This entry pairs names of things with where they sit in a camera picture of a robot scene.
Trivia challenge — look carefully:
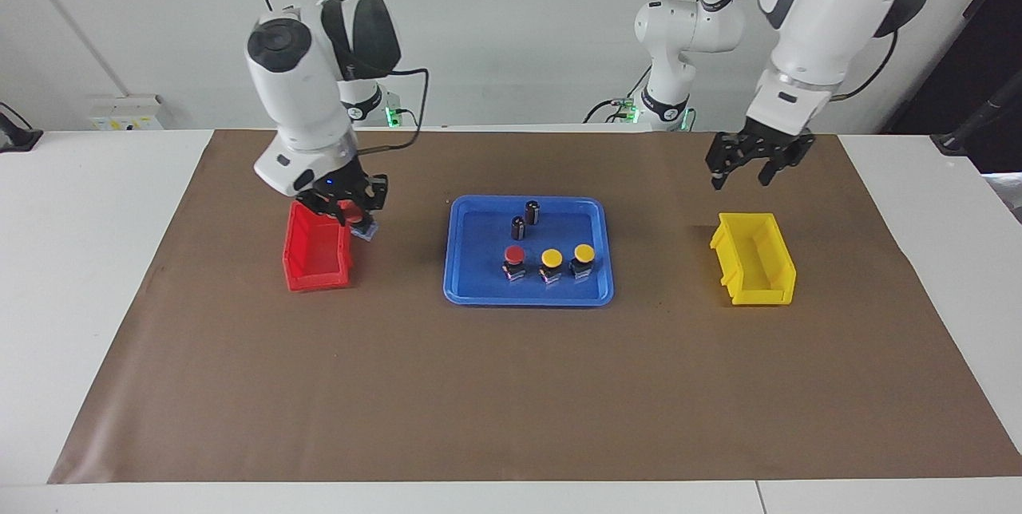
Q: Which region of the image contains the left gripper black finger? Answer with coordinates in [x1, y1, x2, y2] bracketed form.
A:
[759, 135, 817, 186]
[706, 135, 751, 192]

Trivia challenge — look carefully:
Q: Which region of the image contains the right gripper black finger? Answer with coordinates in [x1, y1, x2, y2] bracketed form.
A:
[355, 173, 390, 219]
[295, 191, 347, 226]

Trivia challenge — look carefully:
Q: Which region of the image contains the red plastic bin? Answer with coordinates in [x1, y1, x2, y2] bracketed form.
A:
[283, 199, 356, 292]

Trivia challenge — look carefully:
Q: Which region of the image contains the yellow plastic bin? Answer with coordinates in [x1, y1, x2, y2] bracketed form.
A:
[710, 212, 798, 306]

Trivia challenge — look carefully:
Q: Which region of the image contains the blue plastic tray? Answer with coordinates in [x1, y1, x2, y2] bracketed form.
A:
[443, 195, 616, 306]

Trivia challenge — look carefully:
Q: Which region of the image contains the black stand pole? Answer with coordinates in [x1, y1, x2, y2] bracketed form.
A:
[930, 75, 1022, 156]

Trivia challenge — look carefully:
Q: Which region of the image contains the dark background panel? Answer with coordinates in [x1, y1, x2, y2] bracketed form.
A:
[882, 0, 1022, 174]

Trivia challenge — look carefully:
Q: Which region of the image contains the white crinkled sheet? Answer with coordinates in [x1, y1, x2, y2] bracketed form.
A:
[988, 172, 1022, 225]

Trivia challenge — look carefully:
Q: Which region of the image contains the brown paper mat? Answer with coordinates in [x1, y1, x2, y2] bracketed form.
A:
[48, 128, 1022, 484]

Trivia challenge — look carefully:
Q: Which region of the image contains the black device at table edge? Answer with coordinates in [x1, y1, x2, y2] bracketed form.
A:
[0, 103, 43, 153]

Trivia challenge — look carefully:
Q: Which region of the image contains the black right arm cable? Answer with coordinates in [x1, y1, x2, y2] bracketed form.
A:
[351, 67, 430, 156]

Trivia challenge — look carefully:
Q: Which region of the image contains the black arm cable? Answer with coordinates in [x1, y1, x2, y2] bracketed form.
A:
[715, 0, 951, 102]
[351, 67, 430, 156]

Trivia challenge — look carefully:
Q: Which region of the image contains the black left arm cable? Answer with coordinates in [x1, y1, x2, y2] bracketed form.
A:
[715, 0, 951, 102]

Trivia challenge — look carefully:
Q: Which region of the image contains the black left base cable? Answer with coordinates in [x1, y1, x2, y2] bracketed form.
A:
[583, 63, 652, 124]

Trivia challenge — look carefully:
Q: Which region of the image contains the white wall outlet box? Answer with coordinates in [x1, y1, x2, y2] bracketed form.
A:
[88, 95, 164, 130]

